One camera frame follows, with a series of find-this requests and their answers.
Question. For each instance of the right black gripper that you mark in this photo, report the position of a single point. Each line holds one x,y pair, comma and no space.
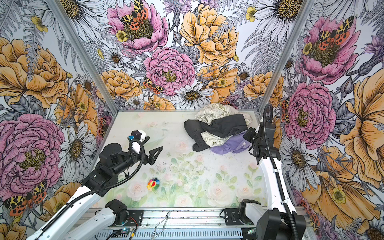
251,131

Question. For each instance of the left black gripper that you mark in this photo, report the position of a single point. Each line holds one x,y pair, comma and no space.
152,157

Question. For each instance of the purple cloth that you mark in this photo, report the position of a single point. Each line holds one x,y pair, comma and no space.
235,144

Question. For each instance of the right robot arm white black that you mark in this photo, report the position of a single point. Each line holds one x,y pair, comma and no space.
279,220

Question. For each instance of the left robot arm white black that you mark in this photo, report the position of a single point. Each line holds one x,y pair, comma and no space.
92,189

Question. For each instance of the black cloth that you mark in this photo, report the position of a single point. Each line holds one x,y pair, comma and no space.
222,128

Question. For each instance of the cream patterned cloth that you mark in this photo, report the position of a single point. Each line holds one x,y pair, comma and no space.
217,111

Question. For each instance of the small rainbow coloured toy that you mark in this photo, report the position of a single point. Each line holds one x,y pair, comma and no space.
153,184

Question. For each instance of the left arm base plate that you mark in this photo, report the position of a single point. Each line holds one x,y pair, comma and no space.
132,218

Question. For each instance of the white slotted cable duct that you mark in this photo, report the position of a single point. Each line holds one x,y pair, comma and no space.
176,234

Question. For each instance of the aluminium front rail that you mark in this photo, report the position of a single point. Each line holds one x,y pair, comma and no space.
172,218

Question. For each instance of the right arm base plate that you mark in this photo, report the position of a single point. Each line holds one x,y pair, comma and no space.
231,216

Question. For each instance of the left aluminium corner post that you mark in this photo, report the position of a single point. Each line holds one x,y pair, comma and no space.
70,31

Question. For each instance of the aluminium corner post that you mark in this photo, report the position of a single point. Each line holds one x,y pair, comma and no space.
291,40
70,31

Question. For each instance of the right aluminium corner post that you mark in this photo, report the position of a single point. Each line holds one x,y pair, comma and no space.
291,40

